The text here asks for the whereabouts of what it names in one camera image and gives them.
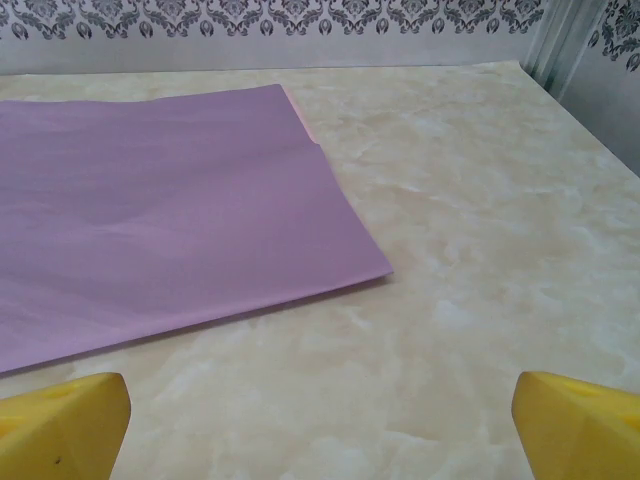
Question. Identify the aluminium extrusion frame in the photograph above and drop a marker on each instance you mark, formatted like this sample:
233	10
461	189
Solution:
560	40

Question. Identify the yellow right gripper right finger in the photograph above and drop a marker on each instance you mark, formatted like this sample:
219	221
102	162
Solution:
585	435

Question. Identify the pink purple wrapping paper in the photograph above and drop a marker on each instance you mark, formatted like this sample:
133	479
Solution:
175	210

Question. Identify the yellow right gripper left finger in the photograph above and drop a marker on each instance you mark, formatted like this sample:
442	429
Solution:
60	430

